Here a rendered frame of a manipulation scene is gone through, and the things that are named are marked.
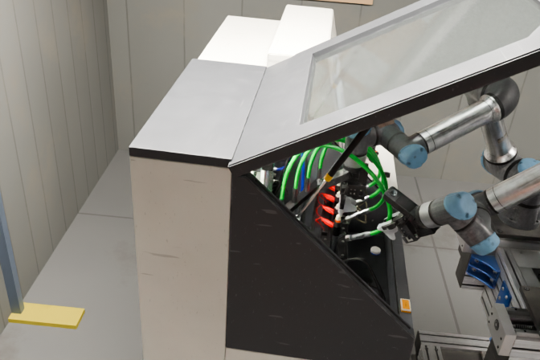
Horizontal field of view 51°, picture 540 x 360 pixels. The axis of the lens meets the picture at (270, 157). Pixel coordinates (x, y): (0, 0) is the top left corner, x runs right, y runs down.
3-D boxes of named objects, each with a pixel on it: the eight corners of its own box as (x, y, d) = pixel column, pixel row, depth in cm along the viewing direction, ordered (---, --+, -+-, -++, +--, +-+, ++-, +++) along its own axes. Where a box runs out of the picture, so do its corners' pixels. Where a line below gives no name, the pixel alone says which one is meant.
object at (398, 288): (404, 364, 182) (414, 329, 174) (390, 362, 182) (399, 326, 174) (392, 244, 236) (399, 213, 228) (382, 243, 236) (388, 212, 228)
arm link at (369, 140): (379, 124, 175) (355, 128, 172) (374, 155, 180) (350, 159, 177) (366, 113, 181) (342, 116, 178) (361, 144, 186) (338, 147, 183)
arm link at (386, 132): (409, 151, 181) (380, 156, 177) (389, 135, 190) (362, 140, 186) (414, 129, 177) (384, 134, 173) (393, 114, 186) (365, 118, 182)
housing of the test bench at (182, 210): (220, 488, 222) (231, 158, 148) (150, 476, 225) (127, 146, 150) (266, 259, 343) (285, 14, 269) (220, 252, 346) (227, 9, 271)
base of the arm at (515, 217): (531, 208, 221) (539, 187, 216) (545, 232, 208) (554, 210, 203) (492, 205, 221) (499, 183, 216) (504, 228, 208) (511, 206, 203)
